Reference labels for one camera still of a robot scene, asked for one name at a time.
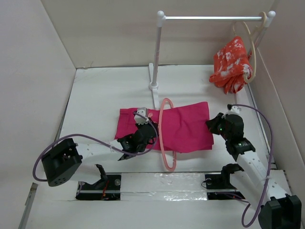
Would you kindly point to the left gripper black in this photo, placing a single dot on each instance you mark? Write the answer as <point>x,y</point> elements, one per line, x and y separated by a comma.
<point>154,135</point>

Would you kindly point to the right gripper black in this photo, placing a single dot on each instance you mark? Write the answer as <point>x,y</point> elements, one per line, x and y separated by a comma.
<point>212,123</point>

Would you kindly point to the pink trousers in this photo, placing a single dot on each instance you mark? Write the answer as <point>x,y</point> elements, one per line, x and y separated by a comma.
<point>190,134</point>

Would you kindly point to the pink plastic hanger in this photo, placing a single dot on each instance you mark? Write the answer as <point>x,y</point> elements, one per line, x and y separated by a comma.
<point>164,118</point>

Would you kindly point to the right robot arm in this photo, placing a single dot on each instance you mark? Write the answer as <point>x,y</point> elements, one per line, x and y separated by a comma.
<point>275,208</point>

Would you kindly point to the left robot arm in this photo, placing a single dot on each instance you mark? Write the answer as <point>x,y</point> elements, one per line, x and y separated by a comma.
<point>66,160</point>

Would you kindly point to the beige wooden hanger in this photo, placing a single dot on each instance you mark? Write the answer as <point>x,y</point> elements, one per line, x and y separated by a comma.
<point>250,35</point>

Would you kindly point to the orange white patterned garment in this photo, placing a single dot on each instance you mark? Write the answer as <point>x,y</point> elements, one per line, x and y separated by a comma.
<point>231,67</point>

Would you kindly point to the white clothes rack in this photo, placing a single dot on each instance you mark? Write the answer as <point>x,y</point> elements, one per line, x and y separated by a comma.
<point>162,18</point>

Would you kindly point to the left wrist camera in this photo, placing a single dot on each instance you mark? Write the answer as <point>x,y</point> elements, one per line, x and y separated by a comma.
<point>141,116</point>

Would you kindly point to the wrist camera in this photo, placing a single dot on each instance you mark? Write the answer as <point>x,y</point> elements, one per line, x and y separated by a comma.
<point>141,116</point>
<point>231,110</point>

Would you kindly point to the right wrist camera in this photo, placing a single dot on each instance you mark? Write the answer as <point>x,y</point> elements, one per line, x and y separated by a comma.
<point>231,110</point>

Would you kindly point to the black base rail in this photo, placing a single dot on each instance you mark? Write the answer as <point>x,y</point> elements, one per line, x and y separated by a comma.
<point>160,187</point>

